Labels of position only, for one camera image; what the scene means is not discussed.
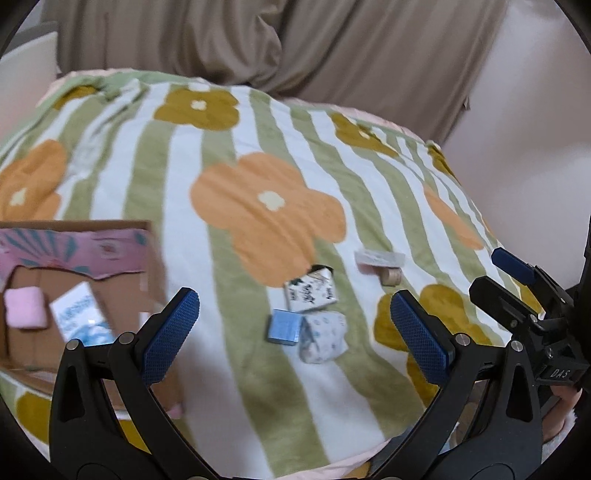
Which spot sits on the white and grey headboard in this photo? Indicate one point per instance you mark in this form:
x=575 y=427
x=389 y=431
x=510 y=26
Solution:
x=27 y=69

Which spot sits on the person's right hand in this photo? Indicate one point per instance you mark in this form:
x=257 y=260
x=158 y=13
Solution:
x=565 y=397

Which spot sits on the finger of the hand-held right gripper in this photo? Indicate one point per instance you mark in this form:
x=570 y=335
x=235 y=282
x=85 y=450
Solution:
x=498 y=297
x=510 y=263

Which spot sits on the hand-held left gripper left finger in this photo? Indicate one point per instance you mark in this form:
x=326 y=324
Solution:
x=171 y=333

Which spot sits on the pink rolled cloth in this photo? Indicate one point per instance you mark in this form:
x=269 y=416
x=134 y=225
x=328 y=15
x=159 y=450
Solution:
x=25 y=308

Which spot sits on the beige curtain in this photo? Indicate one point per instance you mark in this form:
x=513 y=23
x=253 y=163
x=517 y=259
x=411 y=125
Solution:
x=323 y=46

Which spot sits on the cardboard box with pink lining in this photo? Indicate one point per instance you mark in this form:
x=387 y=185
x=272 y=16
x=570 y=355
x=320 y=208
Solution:
x=152 y=277

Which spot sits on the white patterned socks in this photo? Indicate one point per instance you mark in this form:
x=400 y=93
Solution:
x=323 y=339

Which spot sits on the white and blue packet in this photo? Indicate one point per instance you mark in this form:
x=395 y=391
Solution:
x=81 y=314

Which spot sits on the small cork cylinder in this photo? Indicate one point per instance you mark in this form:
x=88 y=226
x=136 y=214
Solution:
x=391 y=277

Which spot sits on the pink bed sheet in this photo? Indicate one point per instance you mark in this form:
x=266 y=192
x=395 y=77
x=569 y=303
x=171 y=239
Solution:
x=355 y=113

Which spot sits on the black and white packet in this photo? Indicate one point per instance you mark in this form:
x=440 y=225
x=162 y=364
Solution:
x=307 y=290

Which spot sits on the white strip packet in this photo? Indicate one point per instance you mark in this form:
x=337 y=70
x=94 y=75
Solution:
x=378 y=257

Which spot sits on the green striped flower blanket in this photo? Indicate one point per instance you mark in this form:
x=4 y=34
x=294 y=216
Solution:
x=258 y=166

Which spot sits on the small blue box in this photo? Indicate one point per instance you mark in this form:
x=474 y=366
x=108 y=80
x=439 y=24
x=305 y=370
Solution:
x=284 y=325

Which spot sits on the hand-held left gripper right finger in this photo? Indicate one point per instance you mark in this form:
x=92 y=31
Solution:
x=418 y=337

